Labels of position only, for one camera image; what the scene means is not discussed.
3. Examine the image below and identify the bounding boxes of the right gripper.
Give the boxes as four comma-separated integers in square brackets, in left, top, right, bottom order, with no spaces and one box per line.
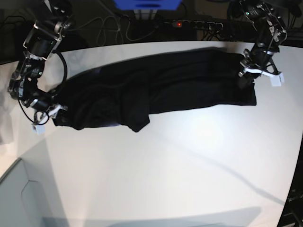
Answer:
[33,104,68,125]

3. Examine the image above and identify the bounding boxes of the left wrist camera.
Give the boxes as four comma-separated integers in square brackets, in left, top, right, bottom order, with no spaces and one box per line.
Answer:
[270,72,285,87]

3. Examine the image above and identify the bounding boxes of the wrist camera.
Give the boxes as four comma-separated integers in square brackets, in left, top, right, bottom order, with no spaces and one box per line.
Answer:
[270,72,285,87]
[32,124,45,135]

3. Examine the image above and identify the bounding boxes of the black T-shirt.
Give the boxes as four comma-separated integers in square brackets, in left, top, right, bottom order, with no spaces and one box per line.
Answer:
[53,48,257,132]

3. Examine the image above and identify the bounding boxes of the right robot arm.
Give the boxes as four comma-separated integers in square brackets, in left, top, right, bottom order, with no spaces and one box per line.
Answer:
[8,0,72,126]

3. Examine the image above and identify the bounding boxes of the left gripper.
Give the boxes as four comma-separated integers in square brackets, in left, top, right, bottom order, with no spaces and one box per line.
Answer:
[238,48,281,89]

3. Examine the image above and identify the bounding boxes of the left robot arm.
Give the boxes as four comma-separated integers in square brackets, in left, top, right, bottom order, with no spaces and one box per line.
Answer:
[227,0,287,89]

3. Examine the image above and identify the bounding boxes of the blue box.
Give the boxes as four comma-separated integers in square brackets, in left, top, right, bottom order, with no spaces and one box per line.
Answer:
[113,0,182,10]

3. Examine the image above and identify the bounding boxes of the black power strip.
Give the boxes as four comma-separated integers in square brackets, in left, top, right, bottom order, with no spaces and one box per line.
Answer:
[172,20,223,31]

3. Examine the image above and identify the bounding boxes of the grey cable loops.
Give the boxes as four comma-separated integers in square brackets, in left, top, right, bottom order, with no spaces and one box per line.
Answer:
[71,9,159,45]

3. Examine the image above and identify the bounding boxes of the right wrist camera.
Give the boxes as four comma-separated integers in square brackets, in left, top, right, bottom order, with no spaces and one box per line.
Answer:
[32,124,45,135]

